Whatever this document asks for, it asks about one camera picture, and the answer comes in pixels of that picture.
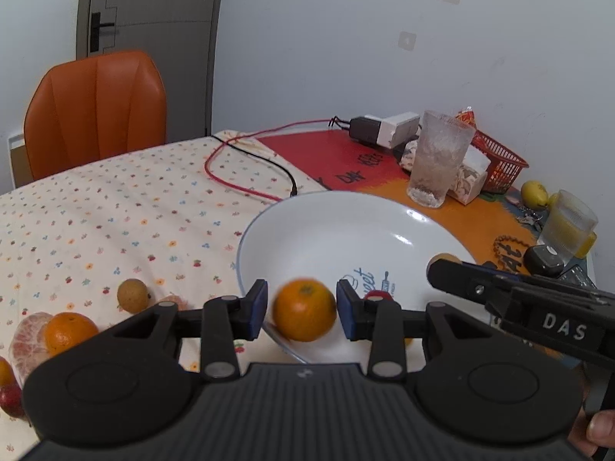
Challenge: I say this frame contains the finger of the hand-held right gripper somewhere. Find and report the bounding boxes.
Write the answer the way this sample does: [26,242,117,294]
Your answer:
[427,258,522,308]

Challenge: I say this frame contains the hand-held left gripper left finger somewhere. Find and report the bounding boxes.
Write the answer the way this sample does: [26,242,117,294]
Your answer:
[98,279,269,384]

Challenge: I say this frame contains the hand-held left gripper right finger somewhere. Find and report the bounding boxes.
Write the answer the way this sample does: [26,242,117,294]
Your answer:
[336,279,497,384]

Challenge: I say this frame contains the orange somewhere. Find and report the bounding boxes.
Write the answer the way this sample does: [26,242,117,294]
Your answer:
[272,279,337,343]
[44,312,99,358]

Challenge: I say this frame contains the peeled grapefruit piece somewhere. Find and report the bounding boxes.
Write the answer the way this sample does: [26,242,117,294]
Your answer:
[8,312,53,390]
[154,294,190,310]

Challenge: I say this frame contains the person's right hand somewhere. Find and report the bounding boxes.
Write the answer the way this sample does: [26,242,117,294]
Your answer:
[573,410,615,460]

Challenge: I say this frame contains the black key fob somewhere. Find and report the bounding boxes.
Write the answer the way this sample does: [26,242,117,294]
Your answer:
[523,245,565,278]

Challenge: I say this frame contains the bunch of keys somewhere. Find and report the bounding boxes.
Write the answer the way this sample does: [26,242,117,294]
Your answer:
[515,208,545,230]

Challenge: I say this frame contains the clear plastic cup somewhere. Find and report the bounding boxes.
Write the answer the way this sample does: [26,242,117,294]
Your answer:
[537,189,599,266]

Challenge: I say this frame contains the white tissue pack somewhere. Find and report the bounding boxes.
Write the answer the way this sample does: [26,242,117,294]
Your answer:
[398,141,492,203]

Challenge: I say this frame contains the yellow lemon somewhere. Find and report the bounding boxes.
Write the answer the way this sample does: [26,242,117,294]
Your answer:
[521,181,550,211]

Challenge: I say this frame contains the clear glass cup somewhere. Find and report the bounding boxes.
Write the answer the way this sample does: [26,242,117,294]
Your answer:
[407,110,476,209]

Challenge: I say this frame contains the red plastic basket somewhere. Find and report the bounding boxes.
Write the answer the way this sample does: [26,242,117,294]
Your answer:
[468,129,530,194]

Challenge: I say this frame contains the red and orange mat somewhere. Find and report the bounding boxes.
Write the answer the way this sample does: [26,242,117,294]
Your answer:
[254,129,594,370]

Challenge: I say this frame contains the floral tablecloth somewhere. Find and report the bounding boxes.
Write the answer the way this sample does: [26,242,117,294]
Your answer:
[0,129,332,461]

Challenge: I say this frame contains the black power adapter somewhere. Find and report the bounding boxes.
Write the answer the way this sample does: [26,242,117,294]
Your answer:
[348,116,384,145]

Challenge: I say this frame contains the orange chair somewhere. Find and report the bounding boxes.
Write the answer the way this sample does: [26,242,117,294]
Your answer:
[24,50,168,181]

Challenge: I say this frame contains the white and beige box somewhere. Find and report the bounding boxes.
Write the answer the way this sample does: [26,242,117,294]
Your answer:
[7,133,28,189]

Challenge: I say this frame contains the grey door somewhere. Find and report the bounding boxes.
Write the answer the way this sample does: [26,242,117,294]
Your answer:
[77,0,226,144]

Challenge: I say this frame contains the bead bracelet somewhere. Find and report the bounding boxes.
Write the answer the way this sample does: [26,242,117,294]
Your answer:
[492,235,525,270]

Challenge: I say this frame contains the black cable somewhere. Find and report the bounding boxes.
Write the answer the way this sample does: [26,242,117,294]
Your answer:
[211,135,299,197]

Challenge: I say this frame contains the black door handle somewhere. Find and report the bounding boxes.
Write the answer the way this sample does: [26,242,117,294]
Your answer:
[90,12,116,55]

